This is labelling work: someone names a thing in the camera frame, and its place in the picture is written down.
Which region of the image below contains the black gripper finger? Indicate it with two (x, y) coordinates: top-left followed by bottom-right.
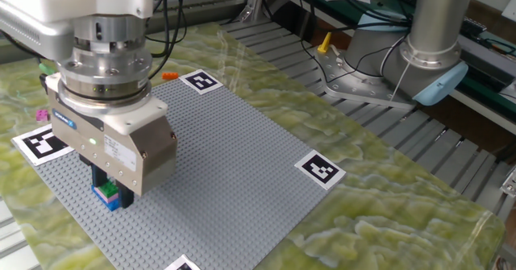
(116, 183), (135, 210)
(79, 155), (109, 189)

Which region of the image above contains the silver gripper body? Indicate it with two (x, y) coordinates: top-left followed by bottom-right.
(48, 92), (178, 197)

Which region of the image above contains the green Lego brick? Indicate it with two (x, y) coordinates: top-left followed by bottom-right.
(98, 180), (120, 197)

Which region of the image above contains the blue Lego brick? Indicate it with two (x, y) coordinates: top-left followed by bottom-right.
(90, 185), (122, 212)

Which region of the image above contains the pink Lego brick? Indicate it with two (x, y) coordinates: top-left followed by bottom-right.
(94, 187), (120, 204)

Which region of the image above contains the grey Lego baseplate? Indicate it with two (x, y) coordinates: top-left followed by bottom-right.
(31, 77), (331, 270)

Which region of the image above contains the black white fiducial marker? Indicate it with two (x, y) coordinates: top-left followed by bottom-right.
(10, 123), (76, 167)
(293, 149), (347, 191)
(163, 254), (202, 270)
(178, 69), (224, 96)

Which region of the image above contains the metal robot mounting plate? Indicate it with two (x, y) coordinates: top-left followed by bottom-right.
(315, 46), (416, 110)

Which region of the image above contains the yellow plastic tool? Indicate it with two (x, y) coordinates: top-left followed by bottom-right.
(317, 31), (333, 54)

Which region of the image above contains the green topped bench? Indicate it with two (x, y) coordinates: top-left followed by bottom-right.
(268, 0), (516, 136)

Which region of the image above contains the black electronics box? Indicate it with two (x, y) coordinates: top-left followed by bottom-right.
(461, 18), (516, 93)

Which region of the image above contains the green plug gripper cable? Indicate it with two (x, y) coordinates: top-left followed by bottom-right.
(38, 62), (57, 77)

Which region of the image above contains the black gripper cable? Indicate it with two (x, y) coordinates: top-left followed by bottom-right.
(147, 0), (189, 81)

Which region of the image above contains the aluminium upright post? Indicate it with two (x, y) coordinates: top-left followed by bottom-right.
(237, 0), (269, 23)

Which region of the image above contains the metal corner bracket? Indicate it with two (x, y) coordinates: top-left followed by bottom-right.
(499, 168), (516, 198)

